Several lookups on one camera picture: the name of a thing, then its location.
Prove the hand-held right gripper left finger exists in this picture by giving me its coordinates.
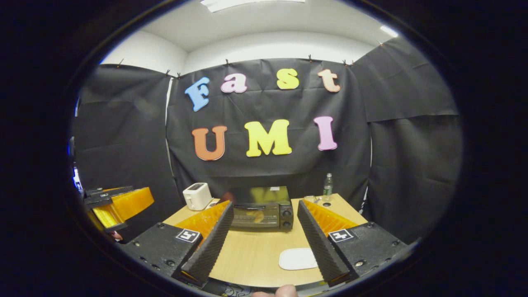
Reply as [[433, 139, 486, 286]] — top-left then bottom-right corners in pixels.
[[124, 200, 235, 288]]

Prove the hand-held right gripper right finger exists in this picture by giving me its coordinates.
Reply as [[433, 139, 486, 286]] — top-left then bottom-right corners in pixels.
[[297, 199, 409, 288]]

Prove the black electric oven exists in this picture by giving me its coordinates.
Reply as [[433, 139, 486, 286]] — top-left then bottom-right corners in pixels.
[[223, 186, 295, 231]]

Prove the white square plate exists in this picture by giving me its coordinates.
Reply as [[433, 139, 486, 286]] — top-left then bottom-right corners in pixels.
[[279, 247, 319, 271]]

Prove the white toaster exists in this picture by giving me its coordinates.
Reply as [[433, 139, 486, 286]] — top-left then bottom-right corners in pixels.
[[183, 183, 213, 211]]

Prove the long ceiling light panel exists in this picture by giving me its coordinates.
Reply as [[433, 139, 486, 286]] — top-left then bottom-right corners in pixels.
[[200, 0, 306, 12]]

